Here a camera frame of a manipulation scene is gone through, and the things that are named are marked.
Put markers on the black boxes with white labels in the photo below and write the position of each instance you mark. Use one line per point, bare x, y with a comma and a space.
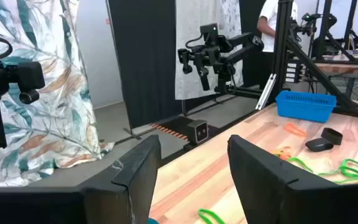
293, 72

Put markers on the white paw print cloth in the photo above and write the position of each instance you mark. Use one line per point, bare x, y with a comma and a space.
191, 15

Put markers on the blue plastic basket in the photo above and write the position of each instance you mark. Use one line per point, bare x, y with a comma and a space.
304, 109

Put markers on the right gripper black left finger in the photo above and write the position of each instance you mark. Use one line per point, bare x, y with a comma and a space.
129, 193

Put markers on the leaf print curtain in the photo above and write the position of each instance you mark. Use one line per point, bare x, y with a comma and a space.
57, 93

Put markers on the teal plastic basket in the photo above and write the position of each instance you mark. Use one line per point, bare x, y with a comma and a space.
153, 221

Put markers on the black camera mount on pole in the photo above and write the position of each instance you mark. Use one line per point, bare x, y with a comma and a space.
8, 77

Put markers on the small black box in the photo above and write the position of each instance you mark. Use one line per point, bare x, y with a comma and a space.
331, 139

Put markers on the black stereo camera box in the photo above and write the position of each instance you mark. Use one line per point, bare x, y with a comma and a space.
197, 130

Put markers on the person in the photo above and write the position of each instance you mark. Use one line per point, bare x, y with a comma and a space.
267, 18

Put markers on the black mat with orange stripes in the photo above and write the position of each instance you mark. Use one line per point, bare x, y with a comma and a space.
176, 124

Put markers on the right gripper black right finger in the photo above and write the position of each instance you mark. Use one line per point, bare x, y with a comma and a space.
259, 186

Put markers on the black partition panel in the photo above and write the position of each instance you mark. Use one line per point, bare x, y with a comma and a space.
248, 18
145, 62

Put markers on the silver aluminium bar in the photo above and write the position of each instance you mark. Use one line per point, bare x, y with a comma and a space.
266, 91

